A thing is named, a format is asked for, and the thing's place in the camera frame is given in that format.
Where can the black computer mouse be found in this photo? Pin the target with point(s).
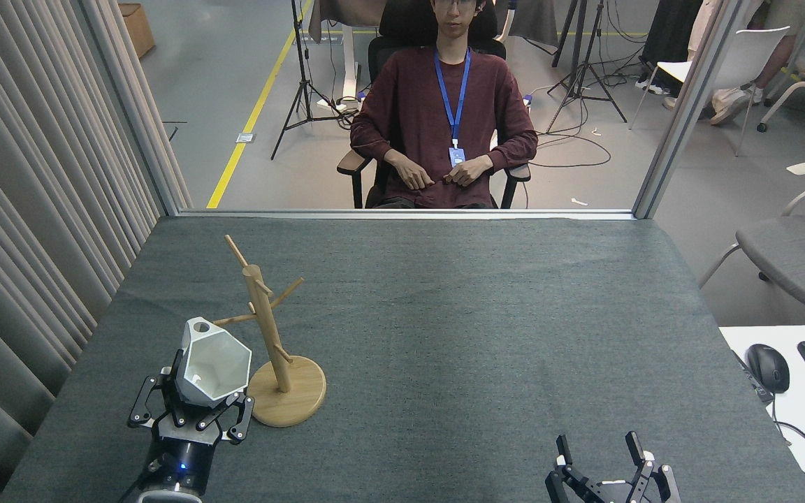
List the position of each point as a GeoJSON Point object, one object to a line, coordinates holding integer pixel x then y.
{"type": "Point", "coordinates": [768, 369]}

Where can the wooden cup rack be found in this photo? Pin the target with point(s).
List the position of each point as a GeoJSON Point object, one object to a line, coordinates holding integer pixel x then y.
{"type": "Point", "coordinates": [284, 398]}

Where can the white standing desk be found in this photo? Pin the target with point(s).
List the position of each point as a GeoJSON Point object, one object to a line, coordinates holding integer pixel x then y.
{"type": "Point", "coordinates": [348, 42]}

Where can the grey felt table mat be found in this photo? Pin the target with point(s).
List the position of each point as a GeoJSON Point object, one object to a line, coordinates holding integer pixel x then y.
{"type": "Point", "coordinates": [479, 335]}

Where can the black office chair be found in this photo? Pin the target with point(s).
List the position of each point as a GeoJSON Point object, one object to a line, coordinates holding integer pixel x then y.
{"type": "Point", "coordinates": [402, 28]}

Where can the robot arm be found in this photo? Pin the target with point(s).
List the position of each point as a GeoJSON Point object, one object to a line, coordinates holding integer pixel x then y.
{"type": "Point", "coordinates": [168, 498]}

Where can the grey chair with white armrest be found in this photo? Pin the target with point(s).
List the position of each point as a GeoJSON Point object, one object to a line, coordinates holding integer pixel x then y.
{"type": "Point", "coordinates": [794, 258]}

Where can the seated person in background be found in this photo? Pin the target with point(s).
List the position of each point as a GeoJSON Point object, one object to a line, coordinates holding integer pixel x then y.
{"type": "Point", "coordinates": [727, 101]}

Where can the person's left hand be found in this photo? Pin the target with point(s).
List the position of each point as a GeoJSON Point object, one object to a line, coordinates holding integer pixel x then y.
{"type": "Point", "coordinates": [469, 171]}

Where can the silver post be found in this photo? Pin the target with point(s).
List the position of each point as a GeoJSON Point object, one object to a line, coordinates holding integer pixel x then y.
{"type": "Point", "coordinates": [689, 105]}

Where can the silver table rail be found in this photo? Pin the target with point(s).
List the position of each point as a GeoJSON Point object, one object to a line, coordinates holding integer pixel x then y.
{"type": "Point", "coordinates": [270, 213]}

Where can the black tripod stand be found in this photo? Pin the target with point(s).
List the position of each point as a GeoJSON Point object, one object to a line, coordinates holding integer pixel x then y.
{"type": "Point", "coordinates": [586, 77]}
{"type": "Point", "coordinates": [301, 91]}

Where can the black glasses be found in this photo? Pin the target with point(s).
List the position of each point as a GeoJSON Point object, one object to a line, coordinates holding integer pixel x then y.
{"type": "Point", "coordinates": [458, 3]}

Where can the person's right hand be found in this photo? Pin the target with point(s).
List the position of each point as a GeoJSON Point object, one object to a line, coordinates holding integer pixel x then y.
{"type": "Point", "coordinates": [413, 173]}

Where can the cardboard box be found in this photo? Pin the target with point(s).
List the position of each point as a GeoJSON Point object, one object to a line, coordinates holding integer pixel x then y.
{"type": "Point", "coordinates": [138, 28]}

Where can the white hexagonal cup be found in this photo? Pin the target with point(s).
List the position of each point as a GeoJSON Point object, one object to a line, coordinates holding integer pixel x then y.
{"type": "Point", "coordinates": [214, 363]}

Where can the white plastic chair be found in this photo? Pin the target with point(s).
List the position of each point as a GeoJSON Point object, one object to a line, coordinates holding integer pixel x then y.
{"type": "Point", "coordinates": [738, 59]}

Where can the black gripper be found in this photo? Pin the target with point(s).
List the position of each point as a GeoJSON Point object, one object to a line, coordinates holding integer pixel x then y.
{"type": "Point", "coordinates": [189, 454]}
{"type": "Point", "coordinates": [615, 494]}

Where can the beige curtain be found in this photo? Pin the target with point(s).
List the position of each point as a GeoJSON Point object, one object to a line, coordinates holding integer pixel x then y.
{"type": "Point", "coordinates": [25, 175]}

